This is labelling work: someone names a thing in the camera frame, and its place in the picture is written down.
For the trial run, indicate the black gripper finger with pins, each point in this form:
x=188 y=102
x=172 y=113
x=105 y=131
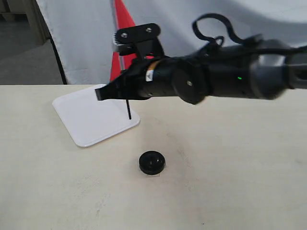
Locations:
x=116 y=89

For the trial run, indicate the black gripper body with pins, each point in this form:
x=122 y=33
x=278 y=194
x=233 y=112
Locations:
x=150 y=78

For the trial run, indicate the red flag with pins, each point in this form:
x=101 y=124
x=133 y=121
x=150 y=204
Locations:
x=122 y=19

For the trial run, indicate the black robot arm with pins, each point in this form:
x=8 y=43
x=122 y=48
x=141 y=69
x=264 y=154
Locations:
x=263 y=71

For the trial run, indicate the black round flag base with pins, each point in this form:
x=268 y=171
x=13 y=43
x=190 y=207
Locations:
x=152 y=162

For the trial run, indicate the white plastic tray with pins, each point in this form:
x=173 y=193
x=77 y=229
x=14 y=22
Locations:
x=90 y=121

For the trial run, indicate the white backdrop cloth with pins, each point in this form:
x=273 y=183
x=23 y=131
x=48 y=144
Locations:
x=83 y=29

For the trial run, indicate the black backdrop stand pole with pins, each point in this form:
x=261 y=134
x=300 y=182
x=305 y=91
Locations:
x=59 y=63

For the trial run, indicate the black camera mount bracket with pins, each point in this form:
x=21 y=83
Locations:
x=141 y=40

